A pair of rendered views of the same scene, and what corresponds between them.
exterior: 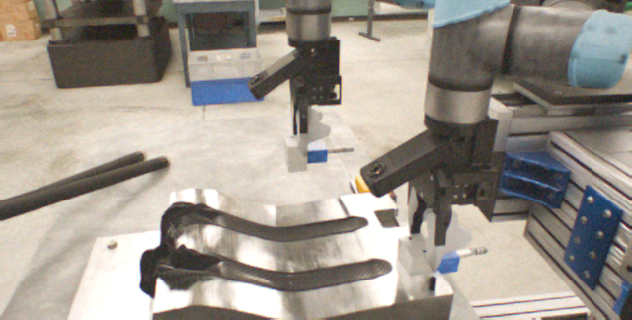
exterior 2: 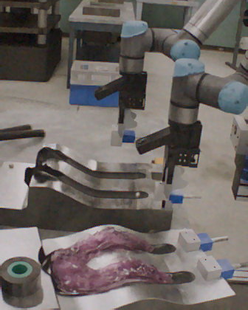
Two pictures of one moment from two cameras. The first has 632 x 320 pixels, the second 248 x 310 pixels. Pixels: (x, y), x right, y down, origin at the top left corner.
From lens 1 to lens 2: 60 cm
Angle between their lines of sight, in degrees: 8
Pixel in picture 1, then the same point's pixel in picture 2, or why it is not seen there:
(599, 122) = not seen: outside the picture
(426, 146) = (166, 132)
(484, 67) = (190, 98)
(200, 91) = (77, 93)
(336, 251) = (122, 185)
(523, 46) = (202, 91)
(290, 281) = (94, 193)
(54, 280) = not seen: outside the picture
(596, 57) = (226, 100)
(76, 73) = not seen: outside the picture
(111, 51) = (14, 53)
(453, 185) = (177, 153)
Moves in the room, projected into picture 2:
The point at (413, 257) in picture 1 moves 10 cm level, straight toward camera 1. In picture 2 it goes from (157, 190) to (142, 207)
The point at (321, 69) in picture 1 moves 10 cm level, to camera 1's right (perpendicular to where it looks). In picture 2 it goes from (136, 88) to (167, 93)
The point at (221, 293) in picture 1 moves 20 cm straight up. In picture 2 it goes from (59, 186) to (61, 112)
